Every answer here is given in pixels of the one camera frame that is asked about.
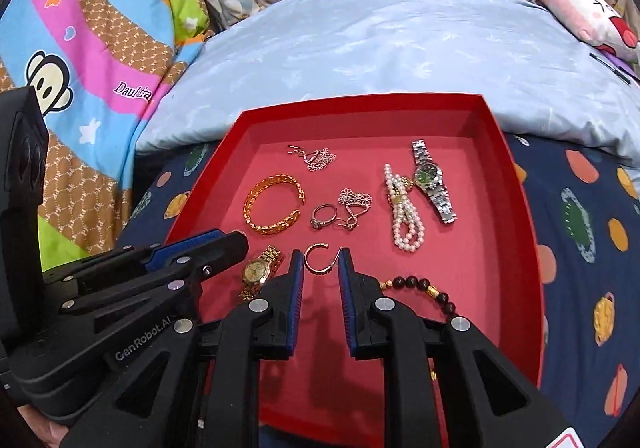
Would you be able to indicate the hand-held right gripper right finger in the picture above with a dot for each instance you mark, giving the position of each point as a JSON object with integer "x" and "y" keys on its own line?
{"x": 346, "y": 298}

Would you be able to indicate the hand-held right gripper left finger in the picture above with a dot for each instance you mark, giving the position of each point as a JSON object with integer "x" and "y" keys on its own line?
{"x": 297, "y": 298}

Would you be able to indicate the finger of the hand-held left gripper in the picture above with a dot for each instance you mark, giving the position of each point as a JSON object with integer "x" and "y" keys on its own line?
{"x": 220, "y": 253}
{"x": 192, "y": 240}

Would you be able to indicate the gold hoop earring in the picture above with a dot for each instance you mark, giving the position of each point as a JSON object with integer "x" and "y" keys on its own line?
{"x": 309, "y": 263}

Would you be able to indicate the gold wristwatch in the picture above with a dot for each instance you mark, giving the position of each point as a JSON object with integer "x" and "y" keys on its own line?
{"x": 257, "y": 272}

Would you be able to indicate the gold bangle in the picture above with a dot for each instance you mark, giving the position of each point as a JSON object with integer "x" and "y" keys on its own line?
{"x": 252, "y": 198}

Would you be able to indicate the silver flower earring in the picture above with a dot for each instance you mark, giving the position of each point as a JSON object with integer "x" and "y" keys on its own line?
{"x": 315, "y": 159}
{"x": 356, "y": 200}

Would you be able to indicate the red tray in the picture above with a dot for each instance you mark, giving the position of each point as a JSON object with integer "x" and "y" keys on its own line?
{"x": 450, "y": 248}

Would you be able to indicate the person's left hand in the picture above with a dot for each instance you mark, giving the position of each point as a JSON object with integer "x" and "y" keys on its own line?
{"x": 45, "y": 425}

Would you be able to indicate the silver wristwatch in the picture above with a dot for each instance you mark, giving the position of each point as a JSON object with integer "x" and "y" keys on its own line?
{"x": 432, "y": 180}

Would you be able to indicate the monkey printed blanket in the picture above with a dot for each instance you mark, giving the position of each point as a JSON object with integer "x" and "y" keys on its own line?
{"x": 100, "y": 53}

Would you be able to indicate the light blue pillow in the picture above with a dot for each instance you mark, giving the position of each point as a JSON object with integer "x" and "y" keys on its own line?
{"x": 375, "y": 43}

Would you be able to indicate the purple black object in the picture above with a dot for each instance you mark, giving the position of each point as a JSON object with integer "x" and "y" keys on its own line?
{"x": 612, "y": 67}

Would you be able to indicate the pink plush pillow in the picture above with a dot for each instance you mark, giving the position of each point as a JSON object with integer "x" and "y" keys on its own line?
{"x": 585, "y": 13}

